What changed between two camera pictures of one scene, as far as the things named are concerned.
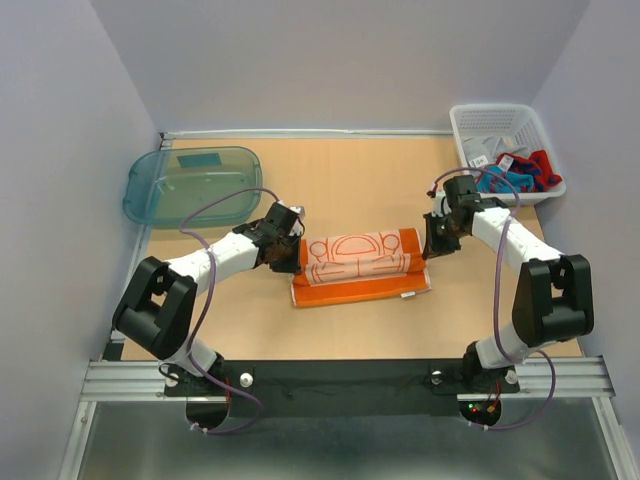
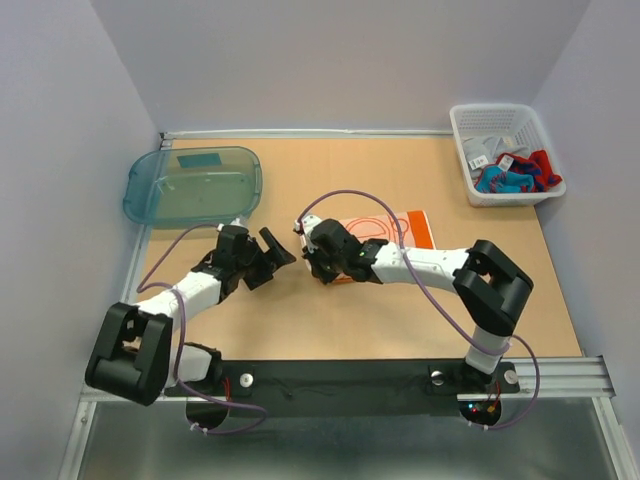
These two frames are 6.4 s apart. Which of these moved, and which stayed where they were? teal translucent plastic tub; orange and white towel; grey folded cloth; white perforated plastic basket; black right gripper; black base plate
Moved: black right gripper; orange and white towel
Stayed: black base plate; white perforated plastic basket; grey folded cloth; teal translucent plastic tub
